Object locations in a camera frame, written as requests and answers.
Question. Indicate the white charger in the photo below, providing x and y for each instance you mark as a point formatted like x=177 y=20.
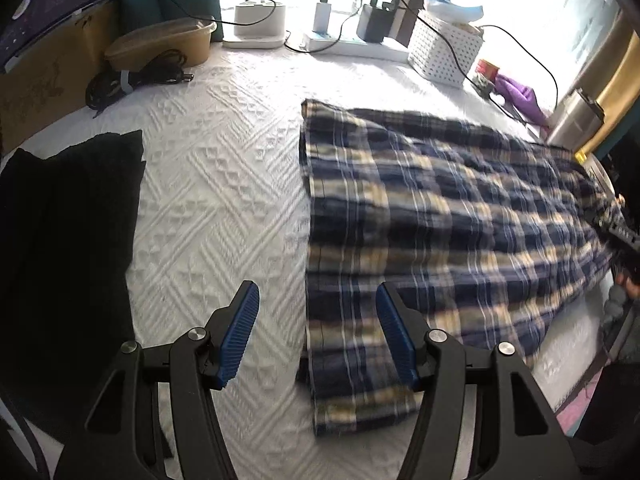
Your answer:
x=322 y=17

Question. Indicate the steel tumbler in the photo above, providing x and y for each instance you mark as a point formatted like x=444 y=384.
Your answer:
x=570 y=120

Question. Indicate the black charger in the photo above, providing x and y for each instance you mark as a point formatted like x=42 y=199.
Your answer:
x=372 y=22

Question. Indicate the purple cloth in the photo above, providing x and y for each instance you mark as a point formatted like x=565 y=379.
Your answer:
x=520 y=95

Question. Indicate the yellow curtain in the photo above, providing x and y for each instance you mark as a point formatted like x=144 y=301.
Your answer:
x=620 y=80

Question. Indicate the black cloth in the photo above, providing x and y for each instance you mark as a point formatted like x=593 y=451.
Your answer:
x=65 y=260

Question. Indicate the cardboard box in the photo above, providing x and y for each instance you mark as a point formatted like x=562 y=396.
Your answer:
x=45 y=85

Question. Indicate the person's right hand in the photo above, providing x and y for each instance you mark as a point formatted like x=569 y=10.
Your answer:
x=630 y=286

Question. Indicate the white bear print mug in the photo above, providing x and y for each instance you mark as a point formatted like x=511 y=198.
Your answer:
x=597 y=172

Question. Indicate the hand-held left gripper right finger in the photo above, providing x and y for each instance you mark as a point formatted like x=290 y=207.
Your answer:
x=395 y=330

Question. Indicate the white textured bedspread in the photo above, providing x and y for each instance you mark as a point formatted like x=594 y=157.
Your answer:
x=215 y=185

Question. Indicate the pink cloth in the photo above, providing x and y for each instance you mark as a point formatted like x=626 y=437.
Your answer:
x=575 y=400

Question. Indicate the white perforated basket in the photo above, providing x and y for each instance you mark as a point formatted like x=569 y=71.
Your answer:
x=440 y=60

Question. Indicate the blue plaid shirt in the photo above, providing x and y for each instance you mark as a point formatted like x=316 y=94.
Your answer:
x=425 y=220

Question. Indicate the white power strip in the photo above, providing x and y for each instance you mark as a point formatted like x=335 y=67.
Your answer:
x=350 y=49

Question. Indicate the blue tissue packet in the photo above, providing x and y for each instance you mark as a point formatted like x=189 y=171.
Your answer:
x=450 y=7

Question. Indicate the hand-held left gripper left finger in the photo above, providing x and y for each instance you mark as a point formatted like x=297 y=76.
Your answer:
x=240 y=335

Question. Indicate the white desk lamp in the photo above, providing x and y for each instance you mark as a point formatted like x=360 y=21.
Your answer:
x=257 y=20

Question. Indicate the red can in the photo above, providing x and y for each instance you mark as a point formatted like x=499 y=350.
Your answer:
x=487 y=67

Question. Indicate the tan bowl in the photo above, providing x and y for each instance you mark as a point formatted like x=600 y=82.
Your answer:
x=160 y=42

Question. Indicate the small grey object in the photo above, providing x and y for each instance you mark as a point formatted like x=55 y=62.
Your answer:
x=482 y=85

